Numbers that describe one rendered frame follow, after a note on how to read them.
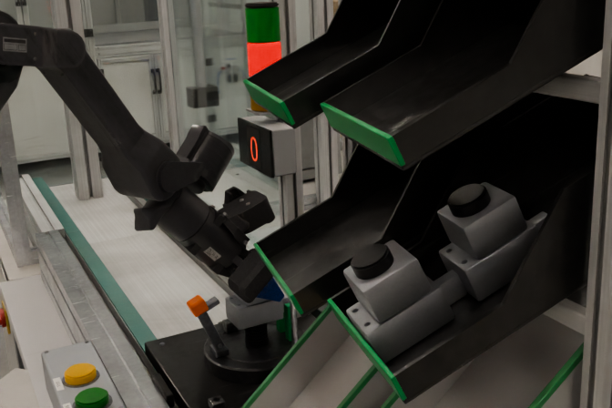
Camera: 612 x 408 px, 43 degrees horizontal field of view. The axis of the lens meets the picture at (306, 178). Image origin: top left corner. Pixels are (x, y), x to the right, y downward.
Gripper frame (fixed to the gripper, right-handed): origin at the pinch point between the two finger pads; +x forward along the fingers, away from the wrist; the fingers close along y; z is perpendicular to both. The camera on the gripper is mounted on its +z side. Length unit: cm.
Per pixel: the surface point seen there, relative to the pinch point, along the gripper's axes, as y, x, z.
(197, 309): -1.0, -4.3, -7.7
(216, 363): -2.2, 2.2, -11.5
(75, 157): 105, 3, -5
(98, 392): 1.7, -5.8, -23.1
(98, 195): 105, 14, -9
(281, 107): -32.6, -28.5, 10.8
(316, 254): -25.7, -12.7, 4.9
